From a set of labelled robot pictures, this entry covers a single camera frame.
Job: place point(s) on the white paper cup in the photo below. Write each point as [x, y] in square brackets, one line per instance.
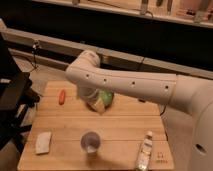
[90, 142]

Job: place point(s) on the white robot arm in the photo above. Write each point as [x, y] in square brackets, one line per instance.
[190, 95]

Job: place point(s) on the white sponge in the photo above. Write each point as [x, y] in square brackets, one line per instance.
[42, 145]

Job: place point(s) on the clear plastic bottle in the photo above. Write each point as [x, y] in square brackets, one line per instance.
[144, 153]

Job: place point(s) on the orange carrot toy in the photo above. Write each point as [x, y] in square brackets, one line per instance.
[62, 96]

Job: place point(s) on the green ceramic bowl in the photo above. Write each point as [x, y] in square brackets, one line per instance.
[106, 96]

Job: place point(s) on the wooden table top board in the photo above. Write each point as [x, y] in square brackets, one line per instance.
[121, 128]

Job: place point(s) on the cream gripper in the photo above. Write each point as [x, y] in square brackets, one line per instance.
[98, 105]

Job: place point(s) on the black chair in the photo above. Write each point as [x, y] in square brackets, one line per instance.
[16, 96]

